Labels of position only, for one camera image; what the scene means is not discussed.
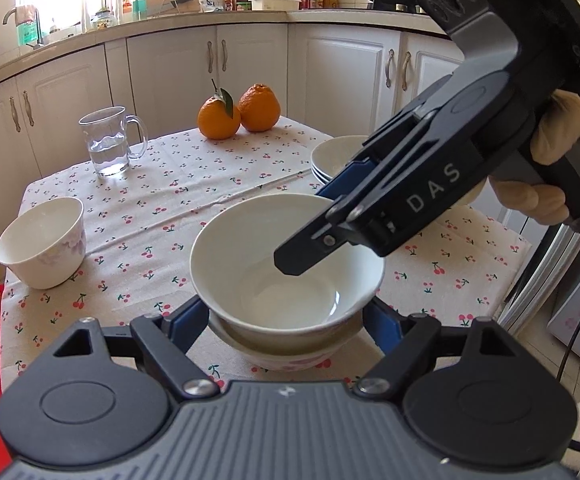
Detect white rectangular container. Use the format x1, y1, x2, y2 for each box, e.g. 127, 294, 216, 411
248, 0, 302, 12

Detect person's right hand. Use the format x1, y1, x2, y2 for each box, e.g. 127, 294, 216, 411
490, 89, 580, 225

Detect orange without leaf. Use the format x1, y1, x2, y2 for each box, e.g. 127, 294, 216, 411
238, 83, 282, 133

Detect stack of white bowls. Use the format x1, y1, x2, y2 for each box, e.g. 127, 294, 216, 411
310, 135, 371, 177

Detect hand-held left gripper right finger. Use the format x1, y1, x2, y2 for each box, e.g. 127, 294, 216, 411
352, 297, 523, 396

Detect white kitchen cabinets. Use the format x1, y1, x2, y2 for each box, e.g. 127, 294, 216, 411
0, 22, 471, 261

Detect gas stove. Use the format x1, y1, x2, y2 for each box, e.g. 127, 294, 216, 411
367, 0, 427, 14

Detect metal faucet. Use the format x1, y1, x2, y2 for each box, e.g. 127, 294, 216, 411
2, 6, 47, 50

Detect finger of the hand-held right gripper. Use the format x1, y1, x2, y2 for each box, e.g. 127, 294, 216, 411
315, 77, 452, 202
274, 182, 386, 277

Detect glass jar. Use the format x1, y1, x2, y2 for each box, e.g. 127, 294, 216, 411
91, 7, 117, 30

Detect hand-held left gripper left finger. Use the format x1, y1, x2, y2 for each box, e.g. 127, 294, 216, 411
52, 296, 221, 401

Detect white bowl pale lilac pattern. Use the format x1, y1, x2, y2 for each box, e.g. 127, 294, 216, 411
0, 196, 87, 291

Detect clear glass mug with water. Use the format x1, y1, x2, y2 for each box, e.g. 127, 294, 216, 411
78, 106, 150, 179

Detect white bowl pink blossom print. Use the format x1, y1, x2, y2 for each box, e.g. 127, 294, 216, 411
209, 310, 366, 372

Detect orange with green leaf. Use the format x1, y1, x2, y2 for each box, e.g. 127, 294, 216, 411
197, 79, 242, 141

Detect green and pink cloth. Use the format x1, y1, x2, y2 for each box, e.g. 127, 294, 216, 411
15, 5, 38, 45

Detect cherry print tablecloth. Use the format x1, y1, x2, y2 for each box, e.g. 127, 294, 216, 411
0, 115, 533, 411

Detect white bowl purple flower print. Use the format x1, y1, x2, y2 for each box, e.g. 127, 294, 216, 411
190, 192, 386, 338

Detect kitchen countertop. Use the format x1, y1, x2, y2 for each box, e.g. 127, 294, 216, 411
0, 7, 446, 101

